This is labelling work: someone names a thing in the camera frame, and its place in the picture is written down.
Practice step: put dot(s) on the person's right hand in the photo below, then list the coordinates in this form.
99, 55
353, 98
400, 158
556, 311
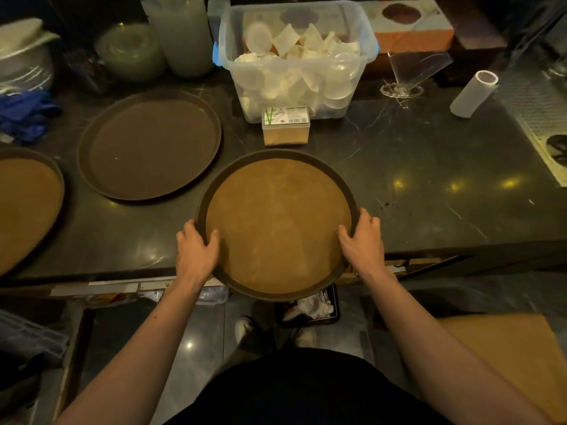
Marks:
365, 252

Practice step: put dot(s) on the person's left hand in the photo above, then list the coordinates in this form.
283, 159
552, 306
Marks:
192, 256

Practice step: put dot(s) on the person's right thumb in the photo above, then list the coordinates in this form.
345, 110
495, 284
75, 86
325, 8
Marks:
346, 241

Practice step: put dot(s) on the person's left thumb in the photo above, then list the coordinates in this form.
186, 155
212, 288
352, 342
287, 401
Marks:
214, 246

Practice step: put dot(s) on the tan round serving tray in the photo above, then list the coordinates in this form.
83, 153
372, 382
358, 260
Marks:
22, 207
279, 225

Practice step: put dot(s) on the person's left forearm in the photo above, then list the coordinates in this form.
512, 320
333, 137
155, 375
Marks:
141, 349

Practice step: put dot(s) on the person's right forearm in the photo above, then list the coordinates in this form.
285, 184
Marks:
434, 349

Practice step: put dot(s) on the crumpled white paper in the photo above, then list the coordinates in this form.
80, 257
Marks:
315, 305

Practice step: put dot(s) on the person's left white shoe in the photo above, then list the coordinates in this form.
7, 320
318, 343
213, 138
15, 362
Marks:
245, 330

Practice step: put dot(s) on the person's white shoe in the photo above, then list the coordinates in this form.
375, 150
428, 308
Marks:
245, 330
305, 337

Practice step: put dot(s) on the black waste bin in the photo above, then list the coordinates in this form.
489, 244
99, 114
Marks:
283, 312

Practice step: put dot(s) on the person's right white shoe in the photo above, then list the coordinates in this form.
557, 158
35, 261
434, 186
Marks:
305, 337

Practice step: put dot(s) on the dark brown round serving tray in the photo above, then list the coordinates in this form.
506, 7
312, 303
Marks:
150, 146

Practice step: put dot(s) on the clear toothpick box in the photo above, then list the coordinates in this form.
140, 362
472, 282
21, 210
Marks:
285, 126

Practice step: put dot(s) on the person's black clothing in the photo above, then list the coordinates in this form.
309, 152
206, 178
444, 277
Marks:
301, 389

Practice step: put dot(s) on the pile of white plastic cups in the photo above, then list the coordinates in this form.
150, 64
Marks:
296, 70

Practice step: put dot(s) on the white paper roll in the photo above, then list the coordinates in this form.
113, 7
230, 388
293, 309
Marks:
473, 93

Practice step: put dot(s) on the tan cardboard sheet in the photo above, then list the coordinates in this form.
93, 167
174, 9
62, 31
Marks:
518, 354

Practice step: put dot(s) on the bag of clear plastic lids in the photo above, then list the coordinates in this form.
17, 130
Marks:
130, 50

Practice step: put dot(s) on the stack of translucent plastic containers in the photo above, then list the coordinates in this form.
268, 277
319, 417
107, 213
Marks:
184, 35

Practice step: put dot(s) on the clear plastic storage bin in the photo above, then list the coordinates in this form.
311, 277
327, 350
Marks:
345, 22

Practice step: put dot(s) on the orange tissue box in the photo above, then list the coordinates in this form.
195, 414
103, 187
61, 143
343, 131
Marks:
412, 24

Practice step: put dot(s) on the blue cloth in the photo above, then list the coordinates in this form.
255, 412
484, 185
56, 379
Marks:
24, 115

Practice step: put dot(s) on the black object on grate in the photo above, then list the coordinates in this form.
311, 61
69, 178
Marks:
558, 148

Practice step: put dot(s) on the metal drain grate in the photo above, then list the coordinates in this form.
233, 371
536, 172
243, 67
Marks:
538, 106

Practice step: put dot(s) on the dark brown box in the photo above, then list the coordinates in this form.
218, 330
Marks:
474, 30

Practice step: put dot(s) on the white metal pot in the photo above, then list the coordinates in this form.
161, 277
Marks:
24, 53

